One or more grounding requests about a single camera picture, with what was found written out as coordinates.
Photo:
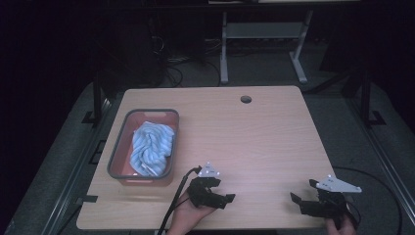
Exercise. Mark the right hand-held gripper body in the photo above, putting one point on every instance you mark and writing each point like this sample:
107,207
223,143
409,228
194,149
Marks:
329,196

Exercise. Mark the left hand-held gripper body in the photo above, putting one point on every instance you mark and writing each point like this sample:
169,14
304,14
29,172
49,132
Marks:
199,194

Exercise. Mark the light blue striped towel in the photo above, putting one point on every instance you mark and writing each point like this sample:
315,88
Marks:
151,147

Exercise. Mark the red basket with grey rim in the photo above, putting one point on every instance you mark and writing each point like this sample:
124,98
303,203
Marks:
125,156

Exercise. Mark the person's left hand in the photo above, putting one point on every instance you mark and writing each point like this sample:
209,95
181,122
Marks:
186,217

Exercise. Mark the person's right hand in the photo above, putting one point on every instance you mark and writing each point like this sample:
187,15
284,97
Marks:
339,228

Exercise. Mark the grey metal stand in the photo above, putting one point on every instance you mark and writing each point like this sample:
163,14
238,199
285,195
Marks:
261,30

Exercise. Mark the aluminium frame rail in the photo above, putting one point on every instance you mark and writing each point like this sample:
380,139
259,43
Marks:
78,163
385,156

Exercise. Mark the black metal post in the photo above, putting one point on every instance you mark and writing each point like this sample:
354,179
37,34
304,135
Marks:
97,98
365,98

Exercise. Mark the black table edge bracket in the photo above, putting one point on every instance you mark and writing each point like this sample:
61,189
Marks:
87,198

